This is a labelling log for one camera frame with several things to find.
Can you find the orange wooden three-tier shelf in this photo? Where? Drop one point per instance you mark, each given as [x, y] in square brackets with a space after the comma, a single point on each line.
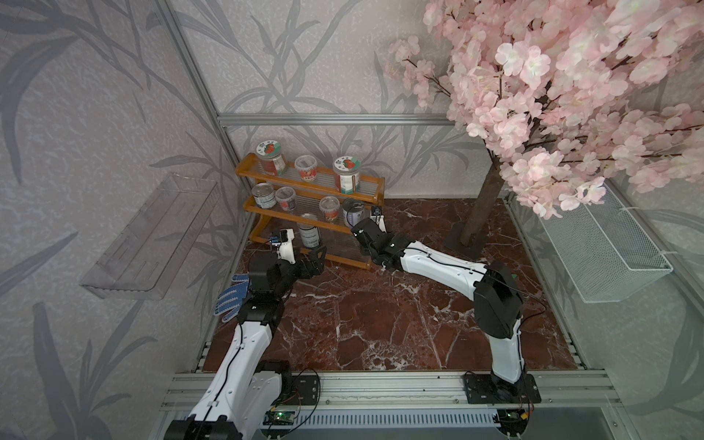
[342, 248]

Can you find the brown tree trunk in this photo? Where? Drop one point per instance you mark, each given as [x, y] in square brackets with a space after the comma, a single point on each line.
[489, 192]

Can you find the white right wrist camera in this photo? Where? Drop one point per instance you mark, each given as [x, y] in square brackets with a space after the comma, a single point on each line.
[376, 215]

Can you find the tomato lid jar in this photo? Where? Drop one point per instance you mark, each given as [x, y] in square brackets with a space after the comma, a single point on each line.
[347, 172]
[272, 160]

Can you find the aluminium front rail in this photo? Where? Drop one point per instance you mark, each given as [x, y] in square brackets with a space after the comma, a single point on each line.
[418, 399]

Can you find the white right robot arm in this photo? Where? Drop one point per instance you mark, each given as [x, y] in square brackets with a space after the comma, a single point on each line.
[498, 304]

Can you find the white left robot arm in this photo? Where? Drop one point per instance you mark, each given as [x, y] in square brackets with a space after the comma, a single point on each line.
[245, 387]

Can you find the left green circuit board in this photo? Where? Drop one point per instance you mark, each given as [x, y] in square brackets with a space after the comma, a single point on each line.
[276, 417]

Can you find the black label can bottom shelf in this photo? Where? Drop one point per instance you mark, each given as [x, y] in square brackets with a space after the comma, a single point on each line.
[309, 235]

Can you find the pink cherry blossom crown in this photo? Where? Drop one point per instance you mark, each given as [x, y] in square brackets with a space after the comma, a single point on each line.
[546, 86]

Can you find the small red label plastic cup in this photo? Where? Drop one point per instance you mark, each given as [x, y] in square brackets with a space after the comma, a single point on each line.
[306, 166]

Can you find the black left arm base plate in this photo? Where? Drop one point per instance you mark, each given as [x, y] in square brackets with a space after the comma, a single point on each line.
[302, 387]

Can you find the small clear cup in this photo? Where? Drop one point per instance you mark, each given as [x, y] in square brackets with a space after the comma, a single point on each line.
[286, 198]
[330, 206]

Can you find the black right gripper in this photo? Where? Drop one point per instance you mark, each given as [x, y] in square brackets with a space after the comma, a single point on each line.
[390, 236]

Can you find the blue dotted work glove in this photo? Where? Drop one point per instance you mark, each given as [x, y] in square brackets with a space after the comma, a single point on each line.
[230, 301]

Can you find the dark metal tree base plate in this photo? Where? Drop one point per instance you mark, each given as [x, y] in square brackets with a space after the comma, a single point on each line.
[473, 250]

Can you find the right circuit board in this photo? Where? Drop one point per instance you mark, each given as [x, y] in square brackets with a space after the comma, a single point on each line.
[512, 423]

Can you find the silver pull-tab can left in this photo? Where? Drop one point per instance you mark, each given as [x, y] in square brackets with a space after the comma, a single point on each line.
[264, 195]

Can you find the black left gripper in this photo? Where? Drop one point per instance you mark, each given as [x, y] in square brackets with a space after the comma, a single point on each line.
[314, 268]

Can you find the white wire mesh basket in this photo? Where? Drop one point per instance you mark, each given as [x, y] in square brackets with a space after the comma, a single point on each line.
[605, 251]

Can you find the clear acrylic wall shelf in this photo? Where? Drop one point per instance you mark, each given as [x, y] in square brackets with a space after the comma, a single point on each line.
[146, 257]

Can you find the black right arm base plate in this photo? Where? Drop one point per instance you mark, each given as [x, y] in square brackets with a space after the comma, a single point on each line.
[487, 388]

